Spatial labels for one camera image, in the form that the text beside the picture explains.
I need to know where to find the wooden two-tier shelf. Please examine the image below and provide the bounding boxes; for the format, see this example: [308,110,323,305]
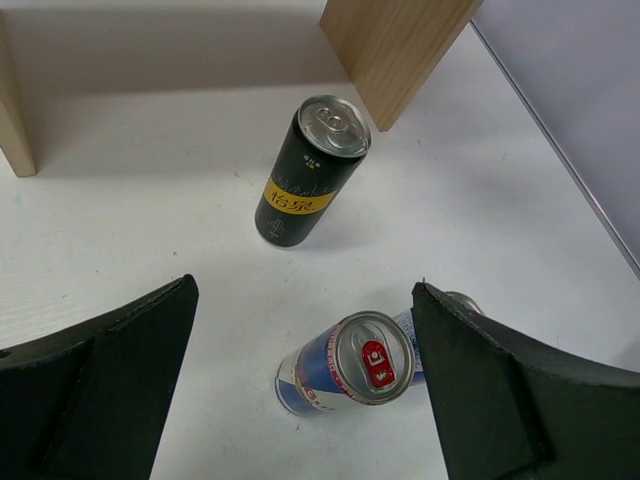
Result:
[1,1,468,179]

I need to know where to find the red bull can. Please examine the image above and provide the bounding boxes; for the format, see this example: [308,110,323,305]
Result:
[393,291,484,386]
[274,310,416,416]

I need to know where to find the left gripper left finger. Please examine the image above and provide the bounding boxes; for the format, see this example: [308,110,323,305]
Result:
[1,275,199,479]

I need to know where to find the Red Bull can left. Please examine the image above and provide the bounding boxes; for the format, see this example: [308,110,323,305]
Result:
[274,310,416,416]

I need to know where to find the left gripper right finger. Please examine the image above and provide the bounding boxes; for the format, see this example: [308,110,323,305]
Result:
[412,282,639,479]

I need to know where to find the Red Bull can right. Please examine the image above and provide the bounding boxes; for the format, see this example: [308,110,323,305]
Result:
[393,291,484,386]

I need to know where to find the black can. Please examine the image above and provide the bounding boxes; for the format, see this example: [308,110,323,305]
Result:
[254,94,371,247]

